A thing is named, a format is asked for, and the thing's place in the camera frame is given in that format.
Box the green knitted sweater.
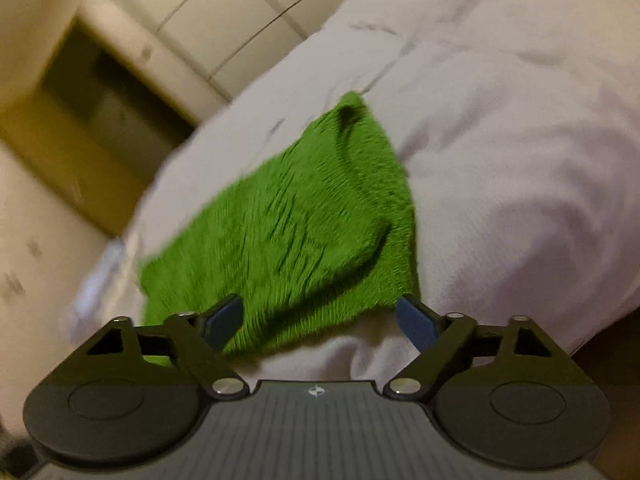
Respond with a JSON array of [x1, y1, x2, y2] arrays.
[[139, 92, 419, 358]]

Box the folded light blue garment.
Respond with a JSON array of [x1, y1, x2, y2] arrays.
[[70, 238, 126, 326]]

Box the brown wooden door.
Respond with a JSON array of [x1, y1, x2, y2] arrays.
[[0, 94, 151, 239]]

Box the white bed duvet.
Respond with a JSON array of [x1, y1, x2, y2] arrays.
[[64, 0, 640, 386]]

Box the white wardrobe with panels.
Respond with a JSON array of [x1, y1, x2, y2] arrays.
[[117, 0, 344, 98]]

